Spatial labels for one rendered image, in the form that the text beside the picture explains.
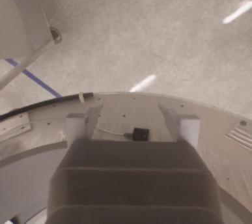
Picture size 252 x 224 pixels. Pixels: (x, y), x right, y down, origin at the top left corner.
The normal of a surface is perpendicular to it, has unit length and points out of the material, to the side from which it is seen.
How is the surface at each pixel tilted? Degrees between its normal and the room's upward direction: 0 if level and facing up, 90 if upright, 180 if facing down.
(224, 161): 90
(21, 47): 0
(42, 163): 23
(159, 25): 0
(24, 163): 29
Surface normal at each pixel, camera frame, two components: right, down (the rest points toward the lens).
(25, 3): -0.13, 0.61
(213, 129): -0.11, -0.79
